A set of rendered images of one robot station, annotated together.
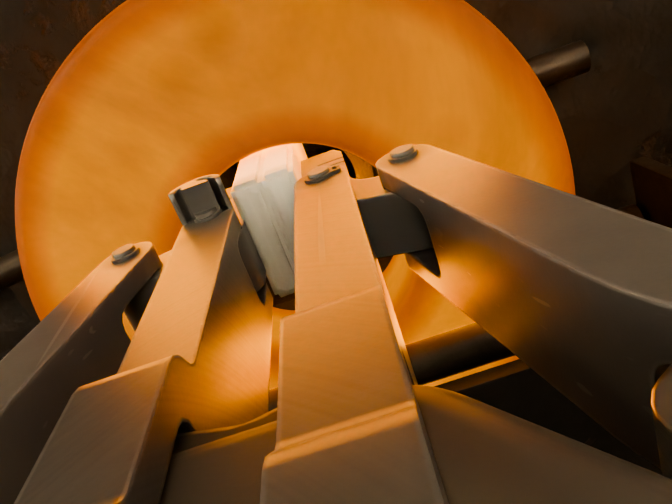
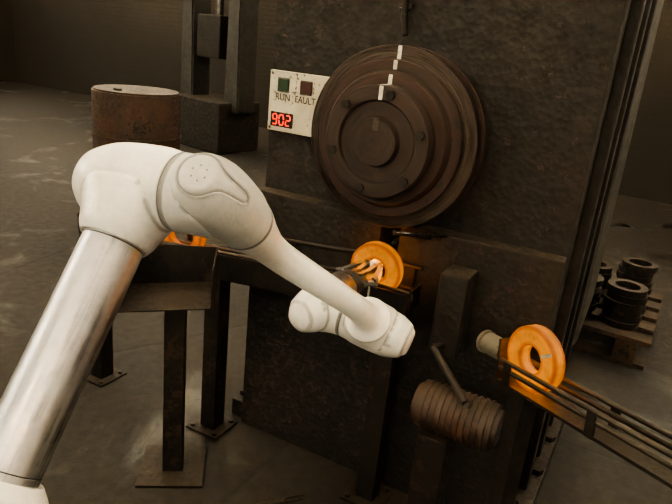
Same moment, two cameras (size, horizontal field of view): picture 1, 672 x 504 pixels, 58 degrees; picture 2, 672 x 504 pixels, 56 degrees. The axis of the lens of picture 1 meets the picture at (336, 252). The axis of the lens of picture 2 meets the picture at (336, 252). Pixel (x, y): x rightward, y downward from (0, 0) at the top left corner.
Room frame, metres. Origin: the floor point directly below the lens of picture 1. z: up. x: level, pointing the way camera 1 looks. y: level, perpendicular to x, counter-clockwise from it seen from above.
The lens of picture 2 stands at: (-1.42, -0.52, 1.35)
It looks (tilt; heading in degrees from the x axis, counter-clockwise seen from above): 19 degrees down; 23
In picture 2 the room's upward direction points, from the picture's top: 6 degrees clockwise
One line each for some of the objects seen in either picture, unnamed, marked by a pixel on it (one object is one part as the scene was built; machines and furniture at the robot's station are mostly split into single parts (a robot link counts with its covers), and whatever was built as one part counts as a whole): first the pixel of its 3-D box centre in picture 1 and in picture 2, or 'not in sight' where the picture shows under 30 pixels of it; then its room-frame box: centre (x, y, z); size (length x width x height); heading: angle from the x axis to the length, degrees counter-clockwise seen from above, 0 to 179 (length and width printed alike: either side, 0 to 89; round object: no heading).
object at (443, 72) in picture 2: not in sight; (393, 138); (0.17, 0.01, 1.11); 0.47 x 0.06 x 0.47; 86
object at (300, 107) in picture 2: not in sight; (306, 105); (0.31, 0.34, 1.15); 0.26 x 0.02 x 0.18; 86
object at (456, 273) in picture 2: not in sight; (453, 311); (0.17, -0.23, 0.68); 0.11 x 0.08 x 0.24; 176
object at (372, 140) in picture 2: not in sight; (378, 141); (0.08, 0.02, 1.11); 0.28 x 0.06 x 0.28; 86
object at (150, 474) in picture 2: not in sight; (167, 367); (-0.06, 0.55, 0.36); 0.26 x 0.20 x 0.72; 121
